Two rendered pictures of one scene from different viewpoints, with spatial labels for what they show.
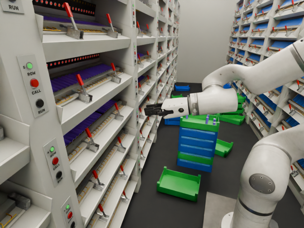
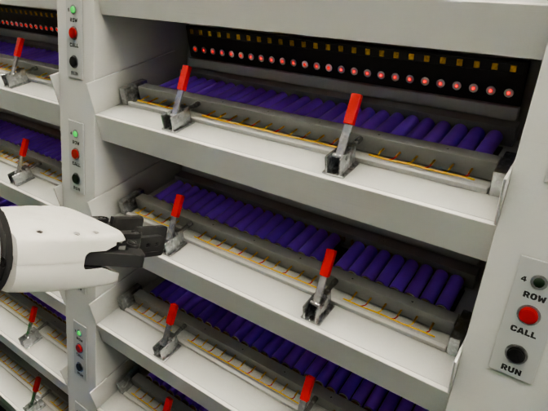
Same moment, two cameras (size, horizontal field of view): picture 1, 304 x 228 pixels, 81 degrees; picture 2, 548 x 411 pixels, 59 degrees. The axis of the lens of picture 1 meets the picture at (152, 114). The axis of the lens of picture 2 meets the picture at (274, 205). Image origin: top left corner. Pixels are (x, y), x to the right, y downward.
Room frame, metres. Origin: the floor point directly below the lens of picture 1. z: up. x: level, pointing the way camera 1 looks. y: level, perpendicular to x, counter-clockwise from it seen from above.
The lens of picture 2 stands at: (0.95, -0.37, 1.02)
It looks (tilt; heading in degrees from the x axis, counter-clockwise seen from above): 18 degrees down; 111
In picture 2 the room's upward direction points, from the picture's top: 7 degrees clockwise
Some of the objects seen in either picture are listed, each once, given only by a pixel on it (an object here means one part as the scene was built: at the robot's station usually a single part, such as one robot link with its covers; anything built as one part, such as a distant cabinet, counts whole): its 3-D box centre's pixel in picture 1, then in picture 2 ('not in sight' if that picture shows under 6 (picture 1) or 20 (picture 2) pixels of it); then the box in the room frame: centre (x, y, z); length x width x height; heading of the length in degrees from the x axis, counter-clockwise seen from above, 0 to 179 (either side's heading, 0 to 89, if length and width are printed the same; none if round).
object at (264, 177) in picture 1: (261, 182); not in sight; (0.46, -0.37, 0.63); 0.19 x 0.12 x 0.24; 141
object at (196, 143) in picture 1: (197, 136); not in sight; (1.35, -0.40, 0.28); 0.30 x 0.20 x 0.08; 72
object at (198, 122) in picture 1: (199, 119); not in sight; (1.35, -0.40, 0.44); 0.30 x 0.20 x 0.08; 72
